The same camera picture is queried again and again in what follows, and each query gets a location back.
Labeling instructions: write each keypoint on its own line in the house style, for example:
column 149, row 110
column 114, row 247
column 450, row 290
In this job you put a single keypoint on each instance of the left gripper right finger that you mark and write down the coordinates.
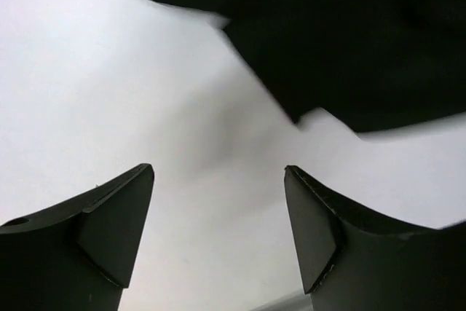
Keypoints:
column 354, row 258

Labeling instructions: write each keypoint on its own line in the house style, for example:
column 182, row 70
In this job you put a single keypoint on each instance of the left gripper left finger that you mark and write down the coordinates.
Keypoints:
column 78, row 254

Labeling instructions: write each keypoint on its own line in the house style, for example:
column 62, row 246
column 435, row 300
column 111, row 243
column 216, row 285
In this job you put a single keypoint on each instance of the black trousers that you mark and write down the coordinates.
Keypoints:
column 373, row 64

